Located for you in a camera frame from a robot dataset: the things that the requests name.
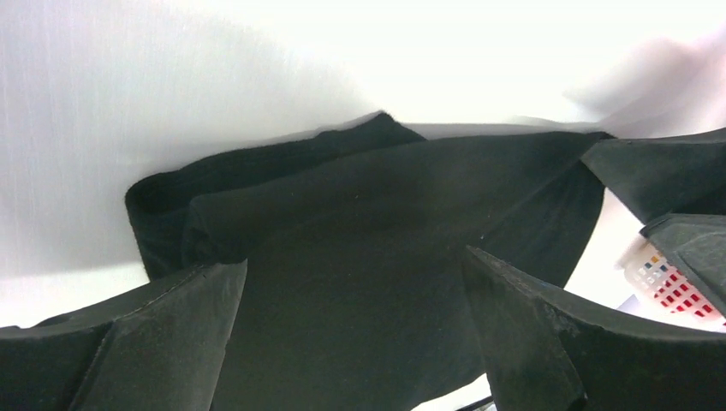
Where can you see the red t shirt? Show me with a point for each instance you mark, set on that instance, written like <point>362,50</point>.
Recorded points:
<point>678,296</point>

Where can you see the white plastic laundry basket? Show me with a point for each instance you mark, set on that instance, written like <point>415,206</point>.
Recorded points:
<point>642,266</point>

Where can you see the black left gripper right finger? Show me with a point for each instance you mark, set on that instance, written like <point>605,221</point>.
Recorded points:
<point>547,349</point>

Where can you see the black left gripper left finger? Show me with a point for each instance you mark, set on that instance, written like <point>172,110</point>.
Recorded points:
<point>158,347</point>

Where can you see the black t shirt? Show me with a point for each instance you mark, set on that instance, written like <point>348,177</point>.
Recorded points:
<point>353,242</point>

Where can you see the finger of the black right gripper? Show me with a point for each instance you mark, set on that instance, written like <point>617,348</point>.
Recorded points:
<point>695,244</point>
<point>655,177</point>

